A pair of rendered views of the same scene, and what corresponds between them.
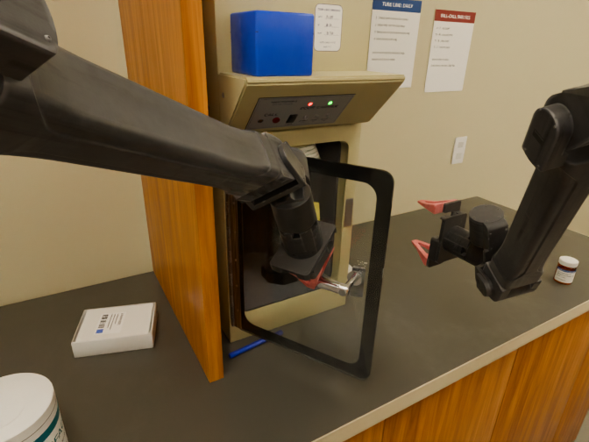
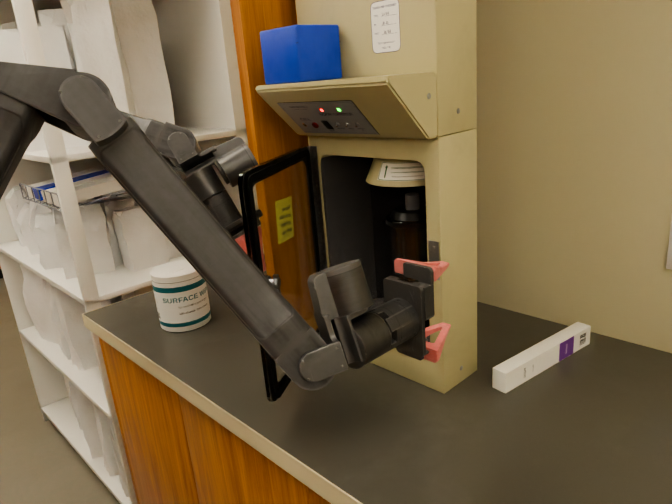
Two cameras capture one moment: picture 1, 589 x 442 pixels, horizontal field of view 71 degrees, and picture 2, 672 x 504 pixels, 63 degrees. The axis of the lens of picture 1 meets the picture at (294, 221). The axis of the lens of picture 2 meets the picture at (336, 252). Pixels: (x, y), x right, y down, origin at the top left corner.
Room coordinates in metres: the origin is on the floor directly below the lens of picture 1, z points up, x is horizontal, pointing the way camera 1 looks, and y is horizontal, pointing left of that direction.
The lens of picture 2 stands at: (0.54, -0.97, 1.52)
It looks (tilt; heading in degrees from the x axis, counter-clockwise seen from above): 18 degrees down; 78
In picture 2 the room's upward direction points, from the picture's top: 5 degrees counter-clockwise
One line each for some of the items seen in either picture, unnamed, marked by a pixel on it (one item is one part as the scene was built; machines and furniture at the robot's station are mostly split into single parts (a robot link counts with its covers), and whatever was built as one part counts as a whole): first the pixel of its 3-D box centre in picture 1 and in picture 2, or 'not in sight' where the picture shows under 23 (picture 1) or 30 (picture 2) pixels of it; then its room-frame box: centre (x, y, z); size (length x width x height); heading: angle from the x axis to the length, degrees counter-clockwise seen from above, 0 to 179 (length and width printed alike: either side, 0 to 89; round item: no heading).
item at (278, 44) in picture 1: (271, 44); (301, 55); (0.72, 0.04, 1.56); 0.10 x 0.10 x 0.09; 31
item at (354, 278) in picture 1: (329, 279); not in sight; (0.59, -0.06, 1.20); 0.10 x 0.05 x 0.03; 60
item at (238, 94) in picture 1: (315, 103); (340, 109); (0.76, -0.03, 1.46); 0.32 x 0.11 x 0.10; 121
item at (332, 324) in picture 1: (300, 265); (289, 265); (0.65, -0.01, 1.19); 0.30 x 0.01 x 0.40; 60
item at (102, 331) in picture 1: (117, 328); not in sight; (0.75, 0.39, 0.96); 0.16 x 0.12 x 0.04; 104
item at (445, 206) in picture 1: (435, 214); (425, 281); (0.80, -0.30, 1.23); 0.09 x 0.07 x 0.07; 31
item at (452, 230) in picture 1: (459, 242); (393, 322); (0.74, -0.33, 1.20); 0.07 x 0.07 x 0.10; 31
